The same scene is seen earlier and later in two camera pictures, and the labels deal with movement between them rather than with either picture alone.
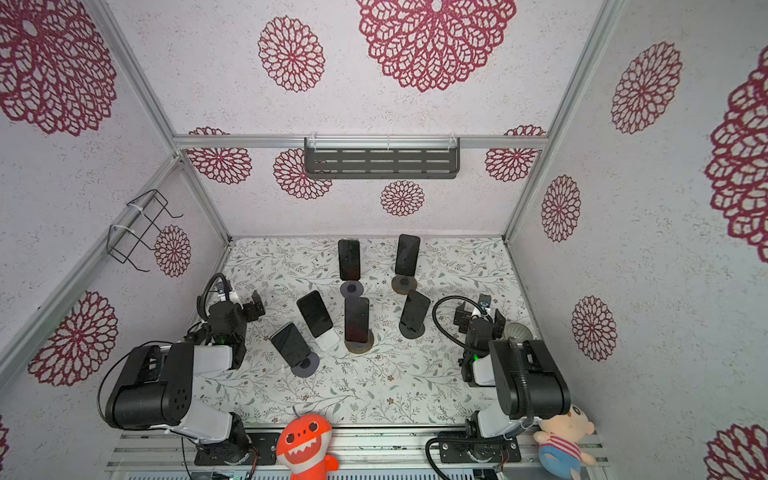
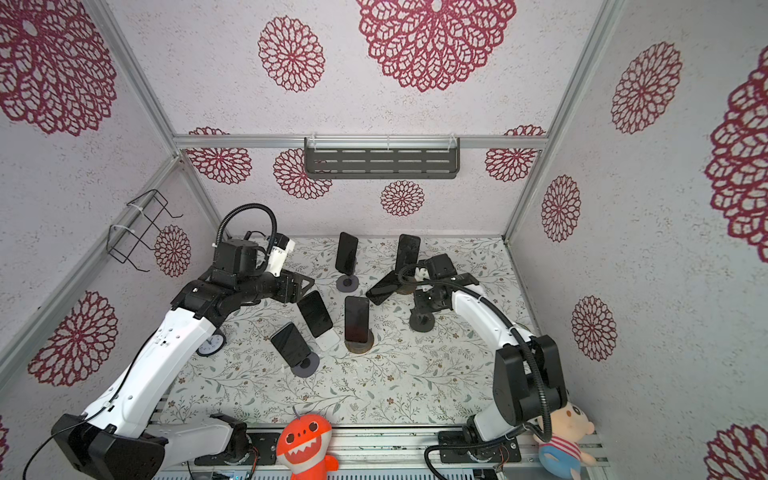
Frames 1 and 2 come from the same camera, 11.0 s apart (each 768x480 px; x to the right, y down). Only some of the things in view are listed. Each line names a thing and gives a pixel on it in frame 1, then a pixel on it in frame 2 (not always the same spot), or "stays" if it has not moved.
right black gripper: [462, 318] to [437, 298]
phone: [415, 310] to [384, 288]
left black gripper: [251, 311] to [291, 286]
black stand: [409, 332] to [421, 321]
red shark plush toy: [302, 446] stays
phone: [407, 249] stays
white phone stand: [328, 340] stays
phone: [291, 344] stays
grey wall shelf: [382, 158] stays
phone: [356, 319] stays
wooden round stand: [358, 347] stays
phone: [315, 313] stays
